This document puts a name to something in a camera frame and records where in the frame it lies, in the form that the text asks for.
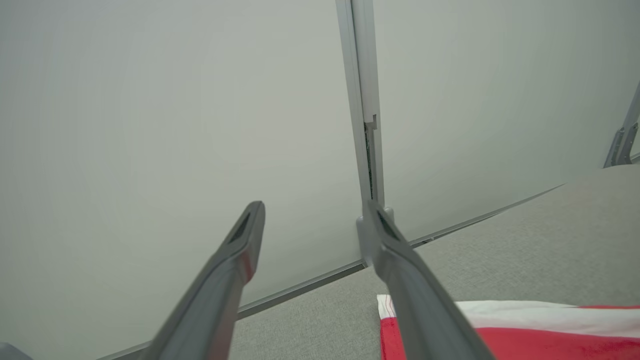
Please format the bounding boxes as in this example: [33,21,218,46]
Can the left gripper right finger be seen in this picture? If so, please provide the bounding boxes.
[362,200,496,360]

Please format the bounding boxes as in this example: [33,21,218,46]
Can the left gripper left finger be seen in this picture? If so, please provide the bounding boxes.
[140,201,266,360]

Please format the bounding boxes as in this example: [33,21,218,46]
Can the red Bulls 23 jersey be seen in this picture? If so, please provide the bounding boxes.
[376,294,640,360]

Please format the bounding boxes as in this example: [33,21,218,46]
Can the grey partition base rail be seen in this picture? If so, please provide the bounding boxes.
[409,184,567,249]
[95,259,368,360]

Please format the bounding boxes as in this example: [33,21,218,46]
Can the grey partition joint post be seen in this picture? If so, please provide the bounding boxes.
[335,0,386,211]

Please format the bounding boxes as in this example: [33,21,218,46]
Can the grey metal partition frame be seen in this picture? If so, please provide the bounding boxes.
[603,82,640,169]

